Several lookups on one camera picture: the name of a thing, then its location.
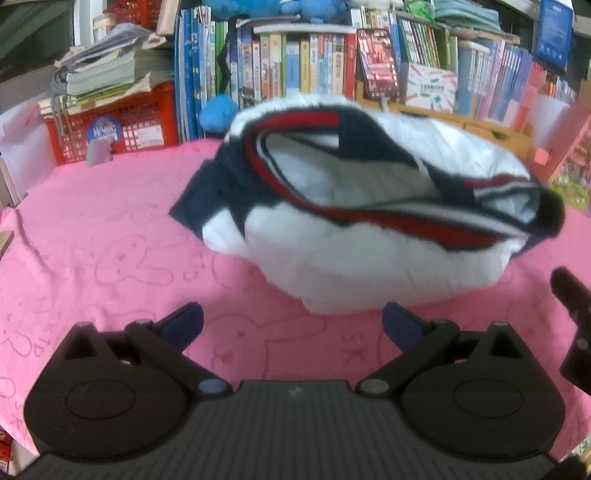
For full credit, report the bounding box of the pink towel blanket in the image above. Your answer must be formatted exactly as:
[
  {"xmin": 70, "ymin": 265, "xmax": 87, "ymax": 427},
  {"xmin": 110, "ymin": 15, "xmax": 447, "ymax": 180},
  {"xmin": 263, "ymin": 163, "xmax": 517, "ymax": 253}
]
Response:
[{"xmin": 0, "ymin": 138, "xmax": 591, "ymax": 476}]

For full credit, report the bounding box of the stack of magazines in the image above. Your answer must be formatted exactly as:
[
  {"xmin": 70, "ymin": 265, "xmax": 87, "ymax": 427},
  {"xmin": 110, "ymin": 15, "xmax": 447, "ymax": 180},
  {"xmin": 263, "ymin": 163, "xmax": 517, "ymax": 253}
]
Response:
[{"xmin": 51, "ymin": 23, "xmax": 176, "ymax": 109}]

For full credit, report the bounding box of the blue plush ball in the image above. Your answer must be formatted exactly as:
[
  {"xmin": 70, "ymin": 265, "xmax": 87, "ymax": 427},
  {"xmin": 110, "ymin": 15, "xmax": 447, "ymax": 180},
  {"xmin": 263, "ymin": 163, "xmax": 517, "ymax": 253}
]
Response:
[{"xmin": 199, "ymin": 95, "xmax": 241, "ymax": 134}]

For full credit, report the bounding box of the white bag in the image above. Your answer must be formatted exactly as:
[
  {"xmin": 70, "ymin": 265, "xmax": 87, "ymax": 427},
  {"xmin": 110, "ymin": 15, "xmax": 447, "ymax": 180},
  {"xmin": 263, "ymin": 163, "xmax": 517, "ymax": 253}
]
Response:
[{"xmin": 0, "ymin": 99, "xmax": 56, "ymax": 208}]

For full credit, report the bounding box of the beige wooden board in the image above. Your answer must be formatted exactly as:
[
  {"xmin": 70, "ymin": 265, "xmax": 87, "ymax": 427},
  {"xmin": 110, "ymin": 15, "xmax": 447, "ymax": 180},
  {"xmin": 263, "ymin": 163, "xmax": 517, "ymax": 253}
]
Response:
[{"xmin": 156, "ymin": 0, "xmax": 182, "ymax": 38}]

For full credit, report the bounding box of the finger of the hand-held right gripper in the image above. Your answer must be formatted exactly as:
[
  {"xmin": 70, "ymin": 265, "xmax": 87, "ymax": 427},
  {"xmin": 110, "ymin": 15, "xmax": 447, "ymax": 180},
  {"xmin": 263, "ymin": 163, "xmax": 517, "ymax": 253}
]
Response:
[{"xmin": 550, "ymin": 267, "xmax": 591, "ymax": 397}]

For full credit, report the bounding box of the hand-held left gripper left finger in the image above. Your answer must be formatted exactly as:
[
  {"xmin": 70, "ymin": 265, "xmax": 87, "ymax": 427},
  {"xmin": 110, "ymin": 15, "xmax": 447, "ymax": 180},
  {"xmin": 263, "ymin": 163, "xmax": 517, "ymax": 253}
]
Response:
[{"xmin": 60, "ymin": 302, "xmax": 232, "ymax": 398}]

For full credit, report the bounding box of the blue box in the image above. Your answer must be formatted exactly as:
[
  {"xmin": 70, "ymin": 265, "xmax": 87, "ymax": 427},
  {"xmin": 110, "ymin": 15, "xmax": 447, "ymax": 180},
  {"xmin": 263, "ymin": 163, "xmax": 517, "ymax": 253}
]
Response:
[{"xmin": 533, "ymin": 0, "xmax": 575, "ymax": 72}]

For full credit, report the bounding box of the smartphone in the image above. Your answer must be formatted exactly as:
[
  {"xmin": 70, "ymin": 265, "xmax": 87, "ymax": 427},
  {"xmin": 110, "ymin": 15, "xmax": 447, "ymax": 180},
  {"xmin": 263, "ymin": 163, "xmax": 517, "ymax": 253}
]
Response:
[{"xmin": 356, "ymin": 28, "xmax": 402, "ymax": 100}]

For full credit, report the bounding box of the blue plush toy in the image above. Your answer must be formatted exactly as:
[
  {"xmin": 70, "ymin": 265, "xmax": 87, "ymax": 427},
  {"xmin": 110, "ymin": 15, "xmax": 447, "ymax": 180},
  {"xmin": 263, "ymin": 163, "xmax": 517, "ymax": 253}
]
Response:
[{"xmin": 203, "ymin": 0, "xmax": 347, "ymax": 24}]

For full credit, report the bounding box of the round blue paper fan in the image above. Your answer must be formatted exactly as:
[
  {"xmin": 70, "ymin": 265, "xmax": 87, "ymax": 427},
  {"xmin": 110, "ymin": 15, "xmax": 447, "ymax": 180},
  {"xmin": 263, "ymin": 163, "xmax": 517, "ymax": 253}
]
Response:
[{"xmin": 85, "ymin": 115, "xmax": 123, "ymax": 167}]

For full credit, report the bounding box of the white printed cardboard box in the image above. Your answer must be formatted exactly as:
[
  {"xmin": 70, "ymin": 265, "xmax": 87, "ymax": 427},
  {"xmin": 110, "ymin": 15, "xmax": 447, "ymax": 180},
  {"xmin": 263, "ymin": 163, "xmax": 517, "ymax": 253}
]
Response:
[{"xmin": 405, "ymin": 62, "xmax": 458, "ymax": 114}]

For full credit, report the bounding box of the white and navy jacket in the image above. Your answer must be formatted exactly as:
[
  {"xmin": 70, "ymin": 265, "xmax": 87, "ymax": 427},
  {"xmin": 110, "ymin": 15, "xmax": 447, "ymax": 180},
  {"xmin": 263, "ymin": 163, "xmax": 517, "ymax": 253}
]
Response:
[{"xmin": 168, "ymin": 95, "xmax": 566, "ymax": 315}]

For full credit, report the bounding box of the small red plastic basket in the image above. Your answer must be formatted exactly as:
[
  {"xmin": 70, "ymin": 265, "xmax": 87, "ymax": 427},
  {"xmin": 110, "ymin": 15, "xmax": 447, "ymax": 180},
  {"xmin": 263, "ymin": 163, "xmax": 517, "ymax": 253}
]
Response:
[{"xmin": 104, "ymin": 0, "xmax": 160, "ymax": 28}]

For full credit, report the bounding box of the green picture book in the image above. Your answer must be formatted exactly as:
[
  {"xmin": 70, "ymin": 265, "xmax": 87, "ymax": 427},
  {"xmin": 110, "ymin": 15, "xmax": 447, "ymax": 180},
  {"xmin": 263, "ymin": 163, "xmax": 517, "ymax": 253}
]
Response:
[{"xmin": 549, "ymin": 159, "xmax": 591, "ymax": 214}]

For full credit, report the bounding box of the stack of teal cloth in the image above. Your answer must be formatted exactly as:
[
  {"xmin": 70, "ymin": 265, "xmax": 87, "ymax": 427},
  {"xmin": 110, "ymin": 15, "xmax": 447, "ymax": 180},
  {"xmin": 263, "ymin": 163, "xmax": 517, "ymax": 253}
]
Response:
[{"xmin": 434, "ymin": 0, "xmax": 502, "ymax": 33}]

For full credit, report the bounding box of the green plush toy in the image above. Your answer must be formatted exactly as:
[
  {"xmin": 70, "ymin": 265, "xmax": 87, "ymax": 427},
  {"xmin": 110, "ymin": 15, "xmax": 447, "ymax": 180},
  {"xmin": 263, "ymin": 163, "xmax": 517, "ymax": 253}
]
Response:
[{"xmin": 406, "ymin": 0, "xmax": 437, "ymax": 23}]

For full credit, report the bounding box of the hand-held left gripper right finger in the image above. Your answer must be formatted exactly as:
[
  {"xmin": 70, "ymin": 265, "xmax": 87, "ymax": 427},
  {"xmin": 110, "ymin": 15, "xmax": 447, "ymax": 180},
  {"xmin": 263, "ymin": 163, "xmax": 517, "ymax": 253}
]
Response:
[{"xmin": 355, "ymin": 302, "xmax": 532, "ymax": 398}]

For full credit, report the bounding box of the white paper sheet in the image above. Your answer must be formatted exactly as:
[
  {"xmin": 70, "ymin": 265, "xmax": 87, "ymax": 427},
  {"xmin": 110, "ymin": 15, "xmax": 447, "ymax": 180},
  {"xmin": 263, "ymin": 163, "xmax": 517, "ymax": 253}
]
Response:
[{"xmin": 526, "ymin": 95, "xmax": 571, "ymax": 136}]

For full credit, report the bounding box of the large red plastic crate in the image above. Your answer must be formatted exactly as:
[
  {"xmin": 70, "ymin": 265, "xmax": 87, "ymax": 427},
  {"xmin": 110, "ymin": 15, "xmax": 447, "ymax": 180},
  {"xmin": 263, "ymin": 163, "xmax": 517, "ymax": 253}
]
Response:
[{"xmin": 44, "ymin": 83, "xmax": 181, "ymax": 167}]

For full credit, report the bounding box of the row of colourful books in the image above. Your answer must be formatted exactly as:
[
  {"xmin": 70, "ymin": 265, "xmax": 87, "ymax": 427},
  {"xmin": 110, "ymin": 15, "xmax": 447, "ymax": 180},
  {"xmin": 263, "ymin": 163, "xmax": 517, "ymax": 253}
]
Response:
[{"xmin": 174, "ymin": 4, "xmax": 578, "ymax": 144}]

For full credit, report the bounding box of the wooden drawer organizer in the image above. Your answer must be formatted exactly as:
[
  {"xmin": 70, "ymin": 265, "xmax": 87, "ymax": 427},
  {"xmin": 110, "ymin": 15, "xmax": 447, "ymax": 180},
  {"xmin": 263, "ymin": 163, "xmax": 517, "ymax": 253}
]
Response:
[{"xmin": 355, "ymin": 78, "xmax": 536, "ymax": 139}]

